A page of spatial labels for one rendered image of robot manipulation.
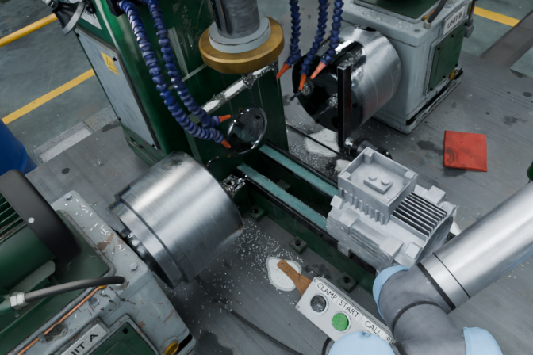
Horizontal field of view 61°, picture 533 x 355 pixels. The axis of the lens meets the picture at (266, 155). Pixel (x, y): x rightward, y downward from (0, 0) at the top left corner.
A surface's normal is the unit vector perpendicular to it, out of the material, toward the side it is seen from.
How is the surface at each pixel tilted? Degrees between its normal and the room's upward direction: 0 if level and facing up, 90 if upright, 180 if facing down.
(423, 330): 39
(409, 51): 90
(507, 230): 25
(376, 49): 32
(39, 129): 0
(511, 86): 0
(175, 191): 17
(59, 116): 0
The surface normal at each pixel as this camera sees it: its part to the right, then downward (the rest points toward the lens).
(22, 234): 0.50, -0.01
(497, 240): -0.39, -0.35
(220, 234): 0.68, 0.34
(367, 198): -0.69, 0.58
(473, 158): -0.15, -0.66
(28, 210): 0.34, -0.27
